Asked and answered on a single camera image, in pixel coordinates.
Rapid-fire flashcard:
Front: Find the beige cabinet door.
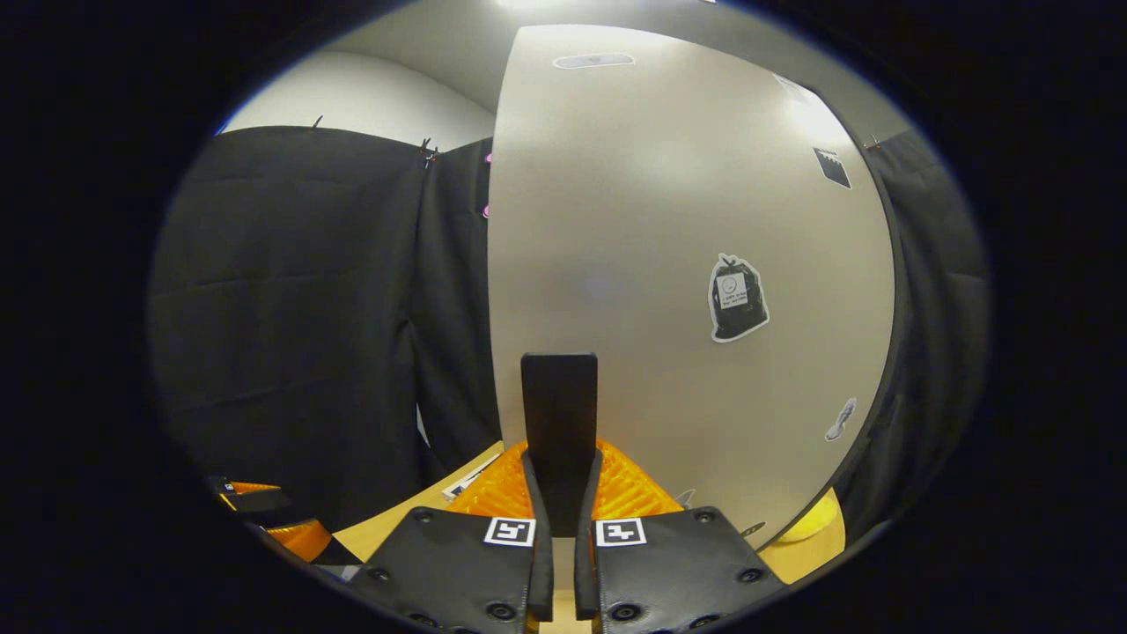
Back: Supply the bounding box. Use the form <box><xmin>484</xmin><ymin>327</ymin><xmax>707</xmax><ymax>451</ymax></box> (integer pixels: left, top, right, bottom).
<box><xmin>487</xmin><ymin>24</ymin><xmax>897</xmax><ymax>551</ymax></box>

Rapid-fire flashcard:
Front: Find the yellow fluffy round pad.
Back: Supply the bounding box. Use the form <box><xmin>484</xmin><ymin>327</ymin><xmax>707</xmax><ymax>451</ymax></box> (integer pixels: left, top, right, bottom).
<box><xmin>779</xmin><ymin>489</ymin><xmax>842</xmax><ymax>542</ymax></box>

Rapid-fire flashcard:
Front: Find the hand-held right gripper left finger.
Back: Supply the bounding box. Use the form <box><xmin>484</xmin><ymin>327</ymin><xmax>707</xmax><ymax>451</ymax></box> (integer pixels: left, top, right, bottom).
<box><xmin>348</xmin><ymin>440</ymin><xmax>556</xmax><ymax>634</ymax></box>

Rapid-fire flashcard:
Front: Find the black backdrop cloth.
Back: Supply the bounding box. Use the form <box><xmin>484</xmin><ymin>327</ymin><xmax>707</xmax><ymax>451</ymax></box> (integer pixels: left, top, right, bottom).
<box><xmin>145</xmin><ymin>126</ymin><xmax>991</xmax><ymax>547</ymax></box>

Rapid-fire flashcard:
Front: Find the black cabinet door handle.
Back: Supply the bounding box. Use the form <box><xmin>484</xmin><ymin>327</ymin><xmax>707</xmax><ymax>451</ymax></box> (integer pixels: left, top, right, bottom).
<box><xmin>519</xmin><ymin>352</ymin><xmax>600</xmax><ymax>538</ymax></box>

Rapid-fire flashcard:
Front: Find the white printed booklet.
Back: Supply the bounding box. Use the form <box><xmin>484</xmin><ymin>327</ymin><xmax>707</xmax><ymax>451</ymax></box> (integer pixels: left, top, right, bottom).
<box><xmin>443</xmin><ymin>453</ymin><xmax>503</xmax><ymax>501</ymax></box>

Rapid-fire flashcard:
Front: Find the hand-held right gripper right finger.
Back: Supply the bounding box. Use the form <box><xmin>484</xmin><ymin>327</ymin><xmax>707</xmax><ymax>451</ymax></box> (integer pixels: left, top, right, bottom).
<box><xmin>574</xmin><ymin>440</ymin><xmax>786</xmax><ymax>634</ymax></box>

